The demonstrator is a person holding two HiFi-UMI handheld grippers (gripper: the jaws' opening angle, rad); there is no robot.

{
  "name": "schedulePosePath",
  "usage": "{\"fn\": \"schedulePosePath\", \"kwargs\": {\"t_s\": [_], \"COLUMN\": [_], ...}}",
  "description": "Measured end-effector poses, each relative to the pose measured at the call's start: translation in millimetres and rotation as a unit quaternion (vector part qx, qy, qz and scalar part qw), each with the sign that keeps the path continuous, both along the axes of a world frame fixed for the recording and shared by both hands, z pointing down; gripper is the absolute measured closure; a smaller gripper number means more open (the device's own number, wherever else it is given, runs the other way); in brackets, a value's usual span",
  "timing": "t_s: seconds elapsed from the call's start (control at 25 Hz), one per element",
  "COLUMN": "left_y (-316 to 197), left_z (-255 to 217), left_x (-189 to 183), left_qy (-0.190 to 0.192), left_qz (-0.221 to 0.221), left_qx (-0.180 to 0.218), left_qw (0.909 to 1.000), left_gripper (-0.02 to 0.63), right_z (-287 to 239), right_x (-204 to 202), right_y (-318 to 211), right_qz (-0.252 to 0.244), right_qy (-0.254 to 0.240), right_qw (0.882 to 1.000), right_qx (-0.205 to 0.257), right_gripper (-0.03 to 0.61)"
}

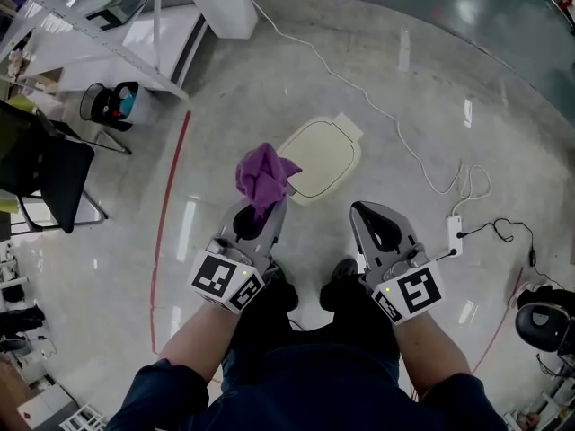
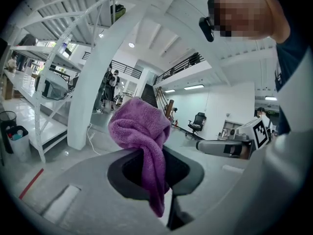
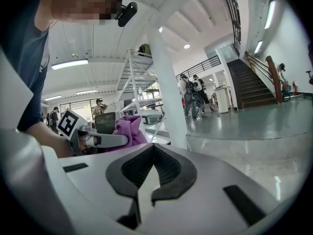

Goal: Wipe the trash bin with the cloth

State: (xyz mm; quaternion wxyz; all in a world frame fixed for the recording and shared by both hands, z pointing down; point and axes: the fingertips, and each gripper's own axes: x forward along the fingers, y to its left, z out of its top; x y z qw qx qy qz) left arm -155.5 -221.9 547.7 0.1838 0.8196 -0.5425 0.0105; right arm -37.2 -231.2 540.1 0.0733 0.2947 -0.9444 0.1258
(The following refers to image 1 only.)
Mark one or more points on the person's left shoe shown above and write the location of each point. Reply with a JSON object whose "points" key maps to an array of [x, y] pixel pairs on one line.
{"points": [[277, 273]]}

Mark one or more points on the person's left forearm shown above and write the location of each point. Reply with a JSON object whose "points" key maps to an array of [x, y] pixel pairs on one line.
{"points": [[197, 339]]}

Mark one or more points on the black office chair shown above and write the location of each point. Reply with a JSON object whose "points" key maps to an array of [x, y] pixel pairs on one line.
{"points": [[539, 326]]}

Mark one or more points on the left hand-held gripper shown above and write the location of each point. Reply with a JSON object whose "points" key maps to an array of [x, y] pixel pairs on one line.
{"points": [[224, 281]]}

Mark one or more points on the person's right shoe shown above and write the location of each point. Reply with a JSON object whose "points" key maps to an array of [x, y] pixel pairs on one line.
{"points": [[346, 268]]}

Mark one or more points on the white waste bin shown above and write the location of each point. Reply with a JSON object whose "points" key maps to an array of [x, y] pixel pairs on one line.
{"points": [[141, 106]]}

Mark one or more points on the person's dark blue shirt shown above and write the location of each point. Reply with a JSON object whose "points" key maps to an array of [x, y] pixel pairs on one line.
{"points": [[305, 393]]}

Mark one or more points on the person's shoe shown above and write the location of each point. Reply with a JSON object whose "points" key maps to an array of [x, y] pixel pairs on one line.
{"points": [[277, 273], [346, 268]]}

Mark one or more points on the person's right forearm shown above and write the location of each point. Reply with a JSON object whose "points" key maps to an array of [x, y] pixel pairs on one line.
{"points": [[431, 353]]}

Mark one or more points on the person's black trousers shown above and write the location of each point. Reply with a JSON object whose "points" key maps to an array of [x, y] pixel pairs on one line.
{"points": [[269, 326]]}

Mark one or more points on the white black printer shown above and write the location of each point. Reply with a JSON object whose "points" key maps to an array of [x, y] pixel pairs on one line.
{"points": [[121, 0]]}

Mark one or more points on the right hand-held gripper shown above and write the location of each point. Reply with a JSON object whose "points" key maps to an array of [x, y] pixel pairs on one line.
{"points": [[409, 290]]}

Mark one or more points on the cream lidded bin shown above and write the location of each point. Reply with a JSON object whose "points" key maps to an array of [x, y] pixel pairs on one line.
{"points": [[323, 160]]}

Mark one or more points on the black mesh-back chair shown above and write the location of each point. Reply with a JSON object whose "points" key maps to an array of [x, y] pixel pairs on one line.
{"points": [[49, 169]]}

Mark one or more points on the purple cloth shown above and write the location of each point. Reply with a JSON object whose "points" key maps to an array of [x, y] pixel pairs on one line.
{"points": [[262, 178]]}

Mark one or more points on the white power strip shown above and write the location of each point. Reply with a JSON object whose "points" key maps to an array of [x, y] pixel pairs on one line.
{"points": [[453, 234]]}

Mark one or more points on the white metal shelving rack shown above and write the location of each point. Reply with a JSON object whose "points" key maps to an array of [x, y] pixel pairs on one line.
{"points": [[90, 29]]}

